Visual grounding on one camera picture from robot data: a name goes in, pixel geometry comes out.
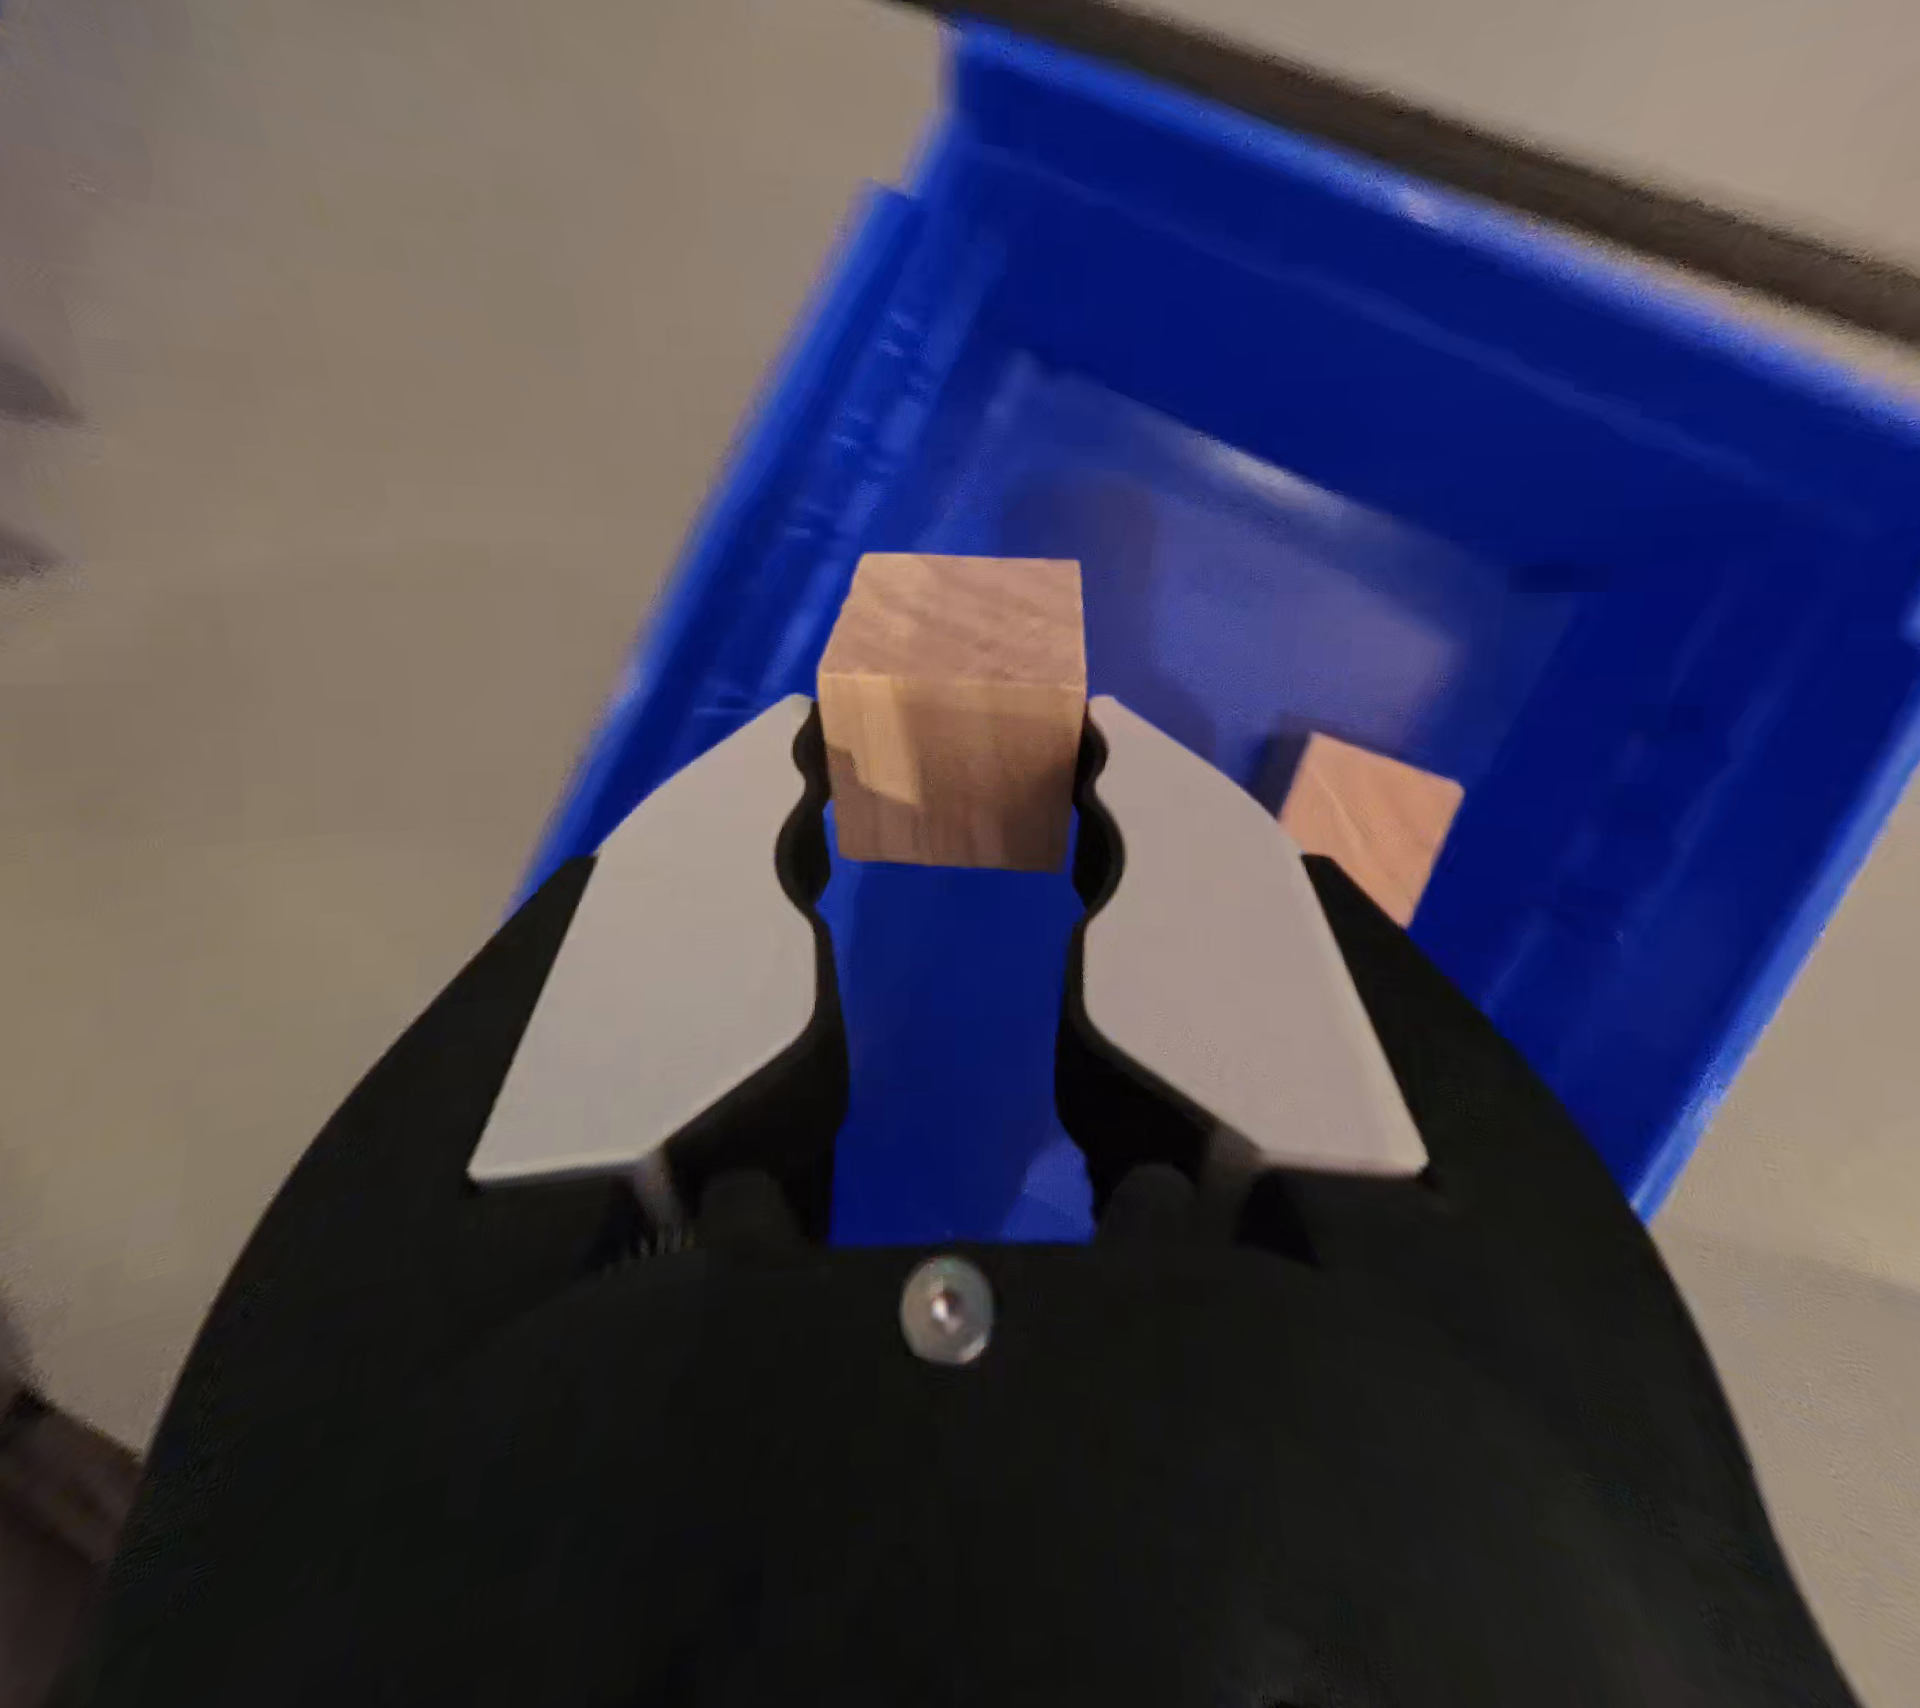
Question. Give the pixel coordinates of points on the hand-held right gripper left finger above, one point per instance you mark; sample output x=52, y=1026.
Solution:
x=659, y=988

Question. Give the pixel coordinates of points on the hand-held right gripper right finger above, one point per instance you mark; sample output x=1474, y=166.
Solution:
x=1244, y=1005

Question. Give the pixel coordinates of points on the wooden cube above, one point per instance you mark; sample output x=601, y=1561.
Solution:
x=953, y=718
x=1373, y=823

